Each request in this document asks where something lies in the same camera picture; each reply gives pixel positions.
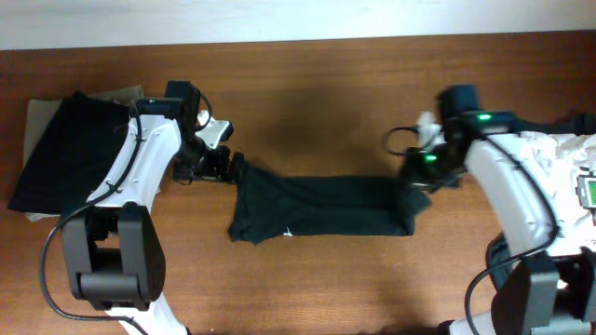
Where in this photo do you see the folded black garment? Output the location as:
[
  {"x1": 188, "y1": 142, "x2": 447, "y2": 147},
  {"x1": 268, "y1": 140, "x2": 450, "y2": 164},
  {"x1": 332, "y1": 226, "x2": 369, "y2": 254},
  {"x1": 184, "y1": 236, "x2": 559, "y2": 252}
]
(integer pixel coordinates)
[{"x1": 7, "y1": 92, "x2": 129, "y2": 215}]

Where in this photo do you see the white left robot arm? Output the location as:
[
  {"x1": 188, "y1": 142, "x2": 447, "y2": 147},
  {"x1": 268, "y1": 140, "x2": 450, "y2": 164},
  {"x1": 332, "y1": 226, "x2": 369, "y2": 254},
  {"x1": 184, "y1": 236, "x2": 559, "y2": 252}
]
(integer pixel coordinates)
[{"x1": 56, "y1": 80, "x2": 243, "y2": 334}]

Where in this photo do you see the folded beige garment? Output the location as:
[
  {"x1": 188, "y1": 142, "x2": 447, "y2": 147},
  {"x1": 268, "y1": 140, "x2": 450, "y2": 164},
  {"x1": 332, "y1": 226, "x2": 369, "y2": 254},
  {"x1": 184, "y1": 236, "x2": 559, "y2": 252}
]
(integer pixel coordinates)
[{"x1": 21, "y1": 85, "x2": 145, "y2": 222}]

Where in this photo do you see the dark green t-shirt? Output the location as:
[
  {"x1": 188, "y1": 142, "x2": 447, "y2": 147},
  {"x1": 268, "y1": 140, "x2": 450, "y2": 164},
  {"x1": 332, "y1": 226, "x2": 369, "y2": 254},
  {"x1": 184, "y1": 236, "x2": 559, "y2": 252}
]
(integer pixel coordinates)
[{"x1": 228, "y1": 162, "x2": 431, "y2": 245}]

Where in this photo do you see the dark garment under pile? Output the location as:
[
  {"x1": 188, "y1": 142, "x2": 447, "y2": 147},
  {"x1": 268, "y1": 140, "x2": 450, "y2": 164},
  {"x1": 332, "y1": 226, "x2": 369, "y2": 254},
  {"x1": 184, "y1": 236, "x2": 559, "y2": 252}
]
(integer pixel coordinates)
[{"x1": 486, "y1": 111, "x2": 596, "y2": 289}]

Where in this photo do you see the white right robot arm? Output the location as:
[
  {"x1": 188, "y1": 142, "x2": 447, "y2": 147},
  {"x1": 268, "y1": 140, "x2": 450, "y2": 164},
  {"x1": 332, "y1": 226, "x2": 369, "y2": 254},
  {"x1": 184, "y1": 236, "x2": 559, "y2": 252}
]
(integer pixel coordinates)
[{"x1": 400, "y1": 85, "x2": 595, "y2": 334}]

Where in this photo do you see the white crumpled garment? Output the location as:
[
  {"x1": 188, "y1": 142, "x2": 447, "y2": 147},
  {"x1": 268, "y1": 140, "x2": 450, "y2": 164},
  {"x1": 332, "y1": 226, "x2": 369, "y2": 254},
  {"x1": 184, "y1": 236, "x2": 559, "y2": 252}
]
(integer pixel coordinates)
[{"x1": 498, "y1": 131, "x2": 595, "y2": 256}]

